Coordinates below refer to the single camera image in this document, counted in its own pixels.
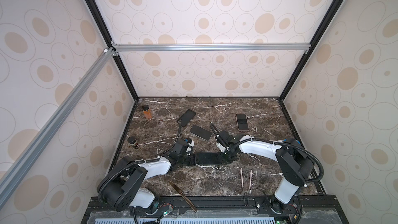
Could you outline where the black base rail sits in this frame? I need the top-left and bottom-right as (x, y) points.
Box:
(82, 195), (348, 224)

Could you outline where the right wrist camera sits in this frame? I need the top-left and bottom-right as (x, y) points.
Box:
(216, 140), (228, 152)

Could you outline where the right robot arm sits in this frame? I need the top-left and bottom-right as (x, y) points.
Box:
(209, 123), (324, 214)

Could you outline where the wooden-handled knife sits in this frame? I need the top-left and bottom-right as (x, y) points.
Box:
(168, 181), (198, 212)

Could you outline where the pink phone case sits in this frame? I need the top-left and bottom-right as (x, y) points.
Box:
(235, 113), (250, 132)

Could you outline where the aluminium frame bar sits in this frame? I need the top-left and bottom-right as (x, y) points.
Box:
(114, 43), (311, 52)
(1, 47), (116, 208)

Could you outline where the silver-edged phone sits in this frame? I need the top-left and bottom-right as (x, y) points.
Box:
(190, 125), (212, 141)

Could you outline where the right pink chopstick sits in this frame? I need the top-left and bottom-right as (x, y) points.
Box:
(248, 170), (253, 194)

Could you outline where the orange bottle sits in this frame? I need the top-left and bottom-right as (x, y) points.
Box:
(142, 105), (152, 119)

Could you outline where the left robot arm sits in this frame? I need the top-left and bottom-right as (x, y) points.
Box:
(97, 120), (194, 213)

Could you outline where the aluminium frame bar back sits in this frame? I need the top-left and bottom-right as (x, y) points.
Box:
(114, 43), (311, 52)

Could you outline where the dark jar with lid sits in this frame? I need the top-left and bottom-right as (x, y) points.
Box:
(127, 136), (140, 150)

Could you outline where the aluminium frame bar left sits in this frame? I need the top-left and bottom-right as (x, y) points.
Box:
(1, 47), (116, 208)

